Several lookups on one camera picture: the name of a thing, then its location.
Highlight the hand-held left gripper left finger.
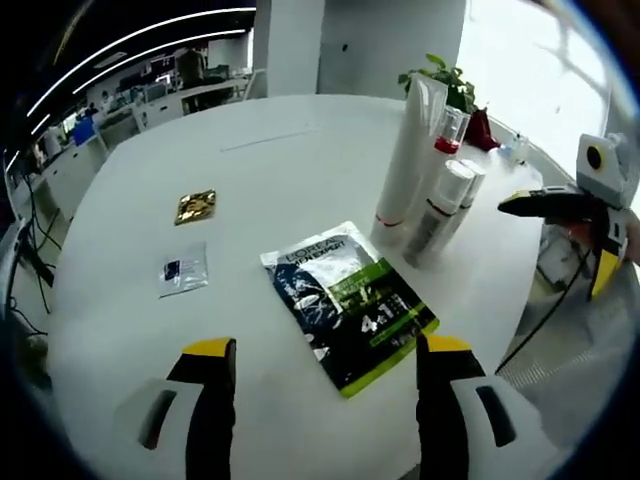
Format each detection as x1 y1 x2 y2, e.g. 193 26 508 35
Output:
113 337 238 480

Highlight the black device cable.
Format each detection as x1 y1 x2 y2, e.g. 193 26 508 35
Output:
493 243 601 375

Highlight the green black skincare packet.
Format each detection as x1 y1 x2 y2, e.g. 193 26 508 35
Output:
259 220 441 400

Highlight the potted green plant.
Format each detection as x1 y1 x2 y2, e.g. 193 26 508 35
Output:
398 53 479 115

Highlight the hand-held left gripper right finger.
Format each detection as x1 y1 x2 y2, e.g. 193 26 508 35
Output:
414 333 565 480

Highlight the white skincare tube red stripe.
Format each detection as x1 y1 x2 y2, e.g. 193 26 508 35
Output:
370 72 449 246

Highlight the small clear blue bottle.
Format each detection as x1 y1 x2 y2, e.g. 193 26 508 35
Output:
499 133 529 164

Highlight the person's right hand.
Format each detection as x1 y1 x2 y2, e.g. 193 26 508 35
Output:
566 221 599 247

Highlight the white skincare bottle red collar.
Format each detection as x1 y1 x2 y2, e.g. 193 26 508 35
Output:
407 106 472 206

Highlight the dark red bag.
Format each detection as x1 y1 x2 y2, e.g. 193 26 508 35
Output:
465 106 502 151

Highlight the blue storage box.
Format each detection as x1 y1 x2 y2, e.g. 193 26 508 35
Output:
73 122 99 147

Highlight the gold foil skincare sachet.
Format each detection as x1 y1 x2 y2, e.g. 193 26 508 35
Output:
173 188 220 227

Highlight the long ceiling light strip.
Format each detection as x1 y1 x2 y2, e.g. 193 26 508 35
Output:
31 28 247 135
27 6 257 116

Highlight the small clear skincare sachet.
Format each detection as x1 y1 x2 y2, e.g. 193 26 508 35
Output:
158 241 209 300

